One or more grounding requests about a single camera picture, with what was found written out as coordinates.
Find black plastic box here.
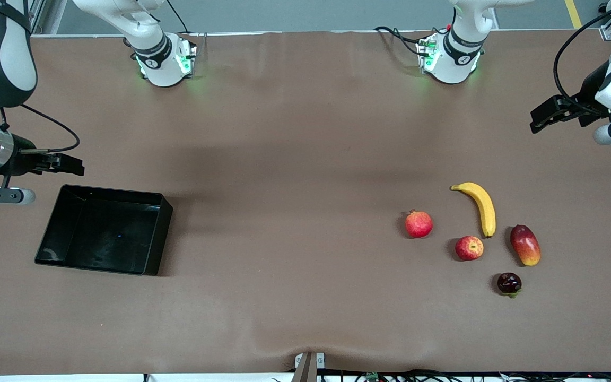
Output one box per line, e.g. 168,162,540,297
34,184,173,276

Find yellow banana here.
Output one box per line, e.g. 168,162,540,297
450,182,497,238

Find red apple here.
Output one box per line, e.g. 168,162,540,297
455,236,484,262

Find red yellow mango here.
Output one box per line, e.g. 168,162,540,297
510,224,542,267

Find dark purple mangosteen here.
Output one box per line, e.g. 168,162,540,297
497,272,523,299

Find red pomegranate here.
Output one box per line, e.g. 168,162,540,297
404,209,434,239

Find brown table mat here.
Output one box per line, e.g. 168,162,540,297
0,29,611,375

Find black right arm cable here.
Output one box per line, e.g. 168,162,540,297
0,103,81,154

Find black left base cables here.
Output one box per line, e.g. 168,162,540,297
373,25,424,57

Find black right base cable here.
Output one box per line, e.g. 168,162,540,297
165,0,190,36

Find grey metal bracket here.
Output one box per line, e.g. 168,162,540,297
292,352,326,382

